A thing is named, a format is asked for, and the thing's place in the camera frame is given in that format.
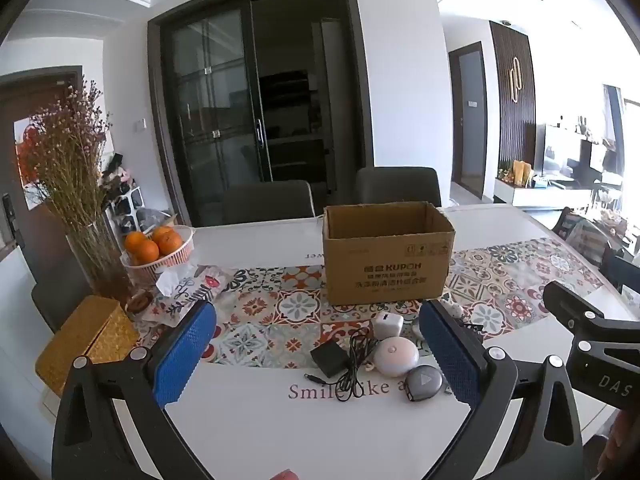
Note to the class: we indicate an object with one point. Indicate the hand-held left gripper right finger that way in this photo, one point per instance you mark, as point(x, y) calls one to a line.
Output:
point(452, 355)

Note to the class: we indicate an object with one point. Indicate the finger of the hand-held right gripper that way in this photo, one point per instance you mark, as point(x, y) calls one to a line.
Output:
point(575, 302)

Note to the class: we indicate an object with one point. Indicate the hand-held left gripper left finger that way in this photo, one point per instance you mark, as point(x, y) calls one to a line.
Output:
point(185, 355)

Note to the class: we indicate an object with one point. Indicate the white robot toy figure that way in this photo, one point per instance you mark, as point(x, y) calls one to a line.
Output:
point(454, 308)

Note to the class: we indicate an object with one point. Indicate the white cube charger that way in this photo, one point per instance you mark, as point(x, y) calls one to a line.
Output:
point(387, 325)

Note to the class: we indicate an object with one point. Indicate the brown cardboard box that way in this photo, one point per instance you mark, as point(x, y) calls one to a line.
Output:
point(385, 270)

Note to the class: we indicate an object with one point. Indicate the person's right hand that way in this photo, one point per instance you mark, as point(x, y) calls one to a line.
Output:
point(620, 445)

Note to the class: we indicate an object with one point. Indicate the person's left hand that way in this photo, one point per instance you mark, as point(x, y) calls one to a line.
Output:
point(286, 475)

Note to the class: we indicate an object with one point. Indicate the grey round device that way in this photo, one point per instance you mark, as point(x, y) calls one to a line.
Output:
point(422, 382)

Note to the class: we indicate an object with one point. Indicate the white round dome device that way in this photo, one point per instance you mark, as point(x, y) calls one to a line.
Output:
point(395, 355)

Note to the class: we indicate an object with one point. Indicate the dark slatted dining chair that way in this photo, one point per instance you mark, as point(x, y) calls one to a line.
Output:
point(585, 240)

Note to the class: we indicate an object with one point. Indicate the printed fabric tissue pouch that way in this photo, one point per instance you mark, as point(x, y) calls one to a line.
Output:
point(197, 287)

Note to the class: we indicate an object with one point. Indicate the small brown round dish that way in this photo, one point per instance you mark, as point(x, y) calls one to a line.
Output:
point(139, 303)

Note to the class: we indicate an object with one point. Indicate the white fruit basket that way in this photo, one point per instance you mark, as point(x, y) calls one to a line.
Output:
point(165, 262)

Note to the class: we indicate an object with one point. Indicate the yellow woven box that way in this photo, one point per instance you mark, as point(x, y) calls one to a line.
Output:
point(85, 340)

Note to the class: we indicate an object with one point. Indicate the orange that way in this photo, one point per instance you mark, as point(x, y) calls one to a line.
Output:
point(134, 242)
point(148, 252)
point(168, 240)

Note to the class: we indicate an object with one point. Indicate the white television cabinet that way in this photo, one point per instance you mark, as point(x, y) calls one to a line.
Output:
point(545, 195)

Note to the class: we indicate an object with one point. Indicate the glass vase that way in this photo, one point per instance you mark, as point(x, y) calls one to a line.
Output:
point(100, 265)

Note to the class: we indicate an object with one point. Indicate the yellow paper bags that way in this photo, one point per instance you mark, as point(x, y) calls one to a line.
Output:
point(522, 174)

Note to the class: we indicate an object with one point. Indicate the white shoe rack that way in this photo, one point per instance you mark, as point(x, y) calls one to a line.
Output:
point(125, 200)

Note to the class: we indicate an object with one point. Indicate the grey dining chair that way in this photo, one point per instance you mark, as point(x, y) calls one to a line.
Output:
point(267, 202)
point(397, 187)

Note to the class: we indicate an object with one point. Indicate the dark interior door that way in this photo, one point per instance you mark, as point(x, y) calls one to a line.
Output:
point(470, 120)

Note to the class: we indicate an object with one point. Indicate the dried flower bunch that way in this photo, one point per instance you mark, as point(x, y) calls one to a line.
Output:
point(70, 150)

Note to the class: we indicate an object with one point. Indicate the dark glass sliding door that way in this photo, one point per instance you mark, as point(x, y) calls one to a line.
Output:
point(215, 110)

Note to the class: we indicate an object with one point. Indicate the brown entry door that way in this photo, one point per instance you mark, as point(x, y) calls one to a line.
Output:
point(40, 95)

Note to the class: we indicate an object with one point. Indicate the dark slatted wall panel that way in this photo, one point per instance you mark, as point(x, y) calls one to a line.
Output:
point(512, 125)

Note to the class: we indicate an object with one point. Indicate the white light switch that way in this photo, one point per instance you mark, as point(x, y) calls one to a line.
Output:
point(140, 123)

